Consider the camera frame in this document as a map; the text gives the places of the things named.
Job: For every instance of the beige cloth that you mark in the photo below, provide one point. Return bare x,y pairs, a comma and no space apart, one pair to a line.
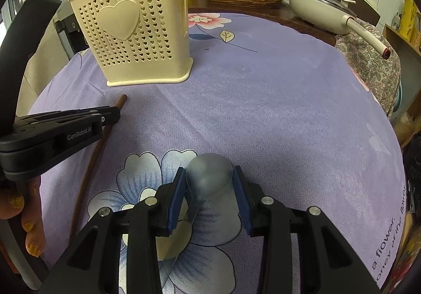
42,67

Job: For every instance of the grey water dispenser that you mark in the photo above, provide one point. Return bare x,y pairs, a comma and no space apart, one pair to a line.
70,30

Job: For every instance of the paisley patterned cloth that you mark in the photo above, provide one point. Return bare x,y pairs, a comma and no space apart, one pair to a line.
371,63

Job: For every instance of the brown wooden chopstick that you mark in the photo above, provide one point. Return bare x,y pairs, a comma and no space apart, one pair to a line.
95,155

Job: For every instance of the cream plastic utensil holder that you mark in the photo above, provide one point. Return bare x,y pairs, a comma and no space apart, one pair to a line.
141,34

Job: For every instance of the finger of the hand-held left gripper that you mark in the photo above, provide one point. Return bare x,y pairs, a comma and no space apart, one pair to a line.
82,116

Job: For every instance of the purple floral tablecloth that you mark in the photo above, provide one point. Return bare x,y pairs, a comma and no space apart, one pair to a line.
263,109

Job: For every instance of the cream frying pan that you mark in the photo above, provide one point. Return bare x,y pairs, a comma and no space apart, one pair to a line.
315,7

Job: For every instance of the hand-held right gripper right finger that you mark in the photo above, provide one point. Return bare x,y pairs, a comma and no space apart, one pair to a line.
243,202

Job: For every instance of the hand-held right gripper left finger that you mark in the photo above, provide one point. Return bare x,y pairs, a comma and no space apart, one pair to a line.
177,202

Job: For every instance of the person's left hand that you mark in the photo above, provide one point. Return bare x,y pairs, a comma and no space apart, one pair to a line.
33,205

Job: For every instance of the yellow packet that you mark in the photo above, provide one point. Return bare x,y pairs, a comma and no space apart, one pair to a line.
411,14

